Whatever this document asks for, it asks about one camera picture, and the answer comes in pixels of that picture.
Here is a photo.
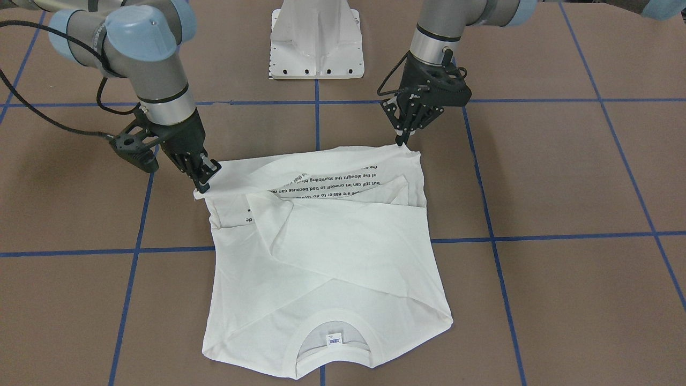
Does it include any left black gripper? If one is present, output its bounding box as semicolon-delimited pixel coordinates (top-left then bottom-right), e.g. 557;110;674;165
396;51;472;146

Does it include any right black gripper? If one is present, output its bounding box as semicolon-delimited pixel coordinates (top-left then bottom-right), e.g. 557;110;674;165
159;115;221;194

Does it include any white printed t-shirt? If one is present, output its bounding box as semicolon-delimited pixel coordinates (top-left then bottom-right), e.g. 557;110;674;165
194;145;453;380

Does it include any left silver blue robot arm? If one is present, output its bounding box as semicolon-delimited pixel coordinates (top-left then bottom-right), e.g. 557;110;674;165
382;1;537;146

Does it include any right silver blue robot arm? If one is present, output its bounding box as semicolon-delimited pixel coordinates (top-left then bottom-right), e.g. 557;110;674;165
2;1;221;193

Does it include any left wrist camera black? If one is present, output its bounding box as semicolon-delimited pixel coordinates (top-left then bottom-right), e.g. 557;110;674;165
377;80;412;130

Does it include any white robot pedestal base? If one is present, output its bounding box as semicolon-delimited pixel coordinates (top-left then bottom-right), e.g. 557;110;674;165
269;1;365;80

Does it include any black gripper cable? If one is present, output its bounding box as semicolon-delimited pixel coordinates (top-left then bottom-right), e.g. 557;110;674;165
0;19;140;138

